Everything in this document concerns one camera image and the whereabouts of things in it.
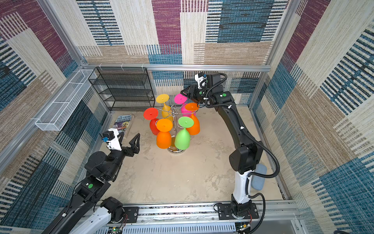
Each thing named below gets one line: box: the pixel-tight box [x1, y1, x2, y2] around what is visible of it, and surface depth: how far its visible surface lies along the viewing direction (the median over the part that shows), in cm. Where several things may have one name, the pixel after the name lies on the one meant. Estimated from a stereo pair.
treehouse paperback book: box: [112, 114, 132, 138], surface depth 111 cm
